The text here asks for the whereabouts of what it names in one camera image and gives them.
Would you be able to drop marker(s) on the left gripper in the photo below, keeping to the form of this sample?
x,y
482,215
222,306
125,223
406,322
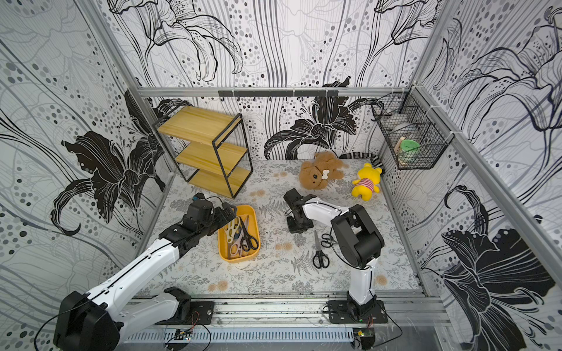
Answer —
x,y
219,212

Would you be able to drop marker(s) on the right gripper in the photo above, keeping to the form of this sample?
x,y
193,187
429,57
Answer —
x,y
298,220

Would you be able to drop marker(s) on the beige kitchen scissors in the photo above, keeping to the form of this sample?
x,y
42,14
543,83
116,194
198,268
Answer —
x,y
233,230

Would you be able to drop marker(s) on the yellow storage tray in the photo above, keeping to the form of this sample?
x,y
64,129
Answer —
x,y
243,212

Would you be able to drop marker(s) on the pink handled scissors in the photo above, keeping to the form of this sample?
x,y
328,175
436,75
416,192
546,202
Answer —
x,y
235,250

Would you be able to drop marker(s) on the large black scissors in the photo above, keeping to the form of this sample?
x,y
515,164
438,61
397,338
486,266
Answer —
x,y
248,242

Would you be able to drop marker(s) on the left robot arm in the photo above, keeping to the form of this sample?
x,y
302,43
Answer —
x,y
102,317

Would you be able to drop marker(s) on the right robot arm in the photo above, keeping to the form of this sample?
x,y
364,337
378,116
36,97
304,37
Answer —
x,y
356,234

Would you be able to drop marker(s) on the small black scissors right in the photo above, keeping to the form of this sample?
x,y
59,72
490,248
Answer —
x,y
327,241

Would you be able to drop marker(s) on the black scissors right lower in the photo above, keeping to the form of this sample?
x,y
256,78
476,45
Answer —
x,y
320,260

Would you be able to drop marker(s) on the right circuit box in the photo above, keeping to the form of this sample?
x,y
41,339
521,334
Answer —
x,y
363,338

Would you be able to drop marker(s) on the brown teddy bear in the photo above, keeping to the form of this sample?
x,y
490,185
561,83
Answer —
x,y
317,174

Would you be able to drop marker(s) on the wooden three-tier shelf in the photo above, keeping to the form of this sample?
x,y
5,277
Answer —
x,y
217,155

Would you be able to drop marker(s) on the yellow plush bear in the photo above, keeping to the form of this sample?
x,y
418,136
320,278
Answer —
x,y
367,183

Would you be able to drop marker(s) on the left circuit board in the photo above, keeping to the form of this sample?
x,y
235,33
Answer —
x,y
183,335

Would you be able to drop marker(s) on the green lidded jar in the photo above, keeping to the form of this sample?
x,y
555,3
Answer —
x,y
408,150

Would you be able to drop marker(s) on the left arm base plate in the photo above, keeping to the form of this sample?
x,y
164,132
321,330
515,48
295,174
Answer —
x,y
193,312

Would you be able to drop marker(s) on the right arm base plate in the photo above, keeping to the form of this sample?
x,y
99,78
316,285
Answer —
x,y
355,312

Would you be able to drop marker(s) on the black wall hook bar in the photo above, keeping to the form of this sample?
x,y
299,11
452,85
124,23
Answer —
x,y
279,93

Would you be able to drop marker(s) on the aluminium front rail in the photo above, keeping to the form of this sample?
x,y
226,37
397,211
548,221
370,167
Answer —
x,y
313,311

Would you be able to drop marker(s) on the black wire basket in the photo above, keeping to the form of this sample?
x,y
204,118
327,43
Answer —
x,y
401,116

